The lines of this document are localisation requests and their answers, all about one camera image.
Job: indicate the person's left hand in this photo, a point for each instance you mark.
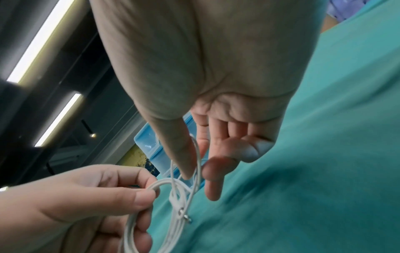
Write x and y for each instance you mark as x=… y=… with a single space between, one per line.
x=62 y=205

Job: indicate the purple cloth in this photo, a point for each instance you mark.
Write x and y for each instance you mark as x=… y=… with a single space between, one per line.
x=347 y=8

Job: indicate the colourful abstract wall painting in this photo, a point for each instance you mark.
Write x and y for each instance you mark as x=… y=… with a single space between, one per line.
x=139 y=159

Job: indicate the black ceiling spot lamp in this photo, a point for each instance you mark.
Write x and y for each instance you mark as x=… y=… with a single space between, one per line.
x=88 y=128

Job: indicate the ceiling light strip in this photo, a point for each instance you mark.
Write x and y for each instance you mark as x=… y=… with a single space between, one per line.
x=40 y=39
x=57 y=121

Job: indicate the person's right hand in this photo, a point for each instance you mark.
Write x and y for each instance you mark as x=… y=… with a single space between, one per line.
x=203 y=49

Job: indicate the blue plastic mini drawer unit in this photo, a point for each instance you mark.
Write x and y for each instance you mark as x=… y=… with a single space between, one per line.
x=147 y=138

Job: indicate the green tablecloth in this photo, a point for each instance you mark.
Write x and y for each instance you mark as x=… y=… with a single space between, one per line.
x=328 y=148

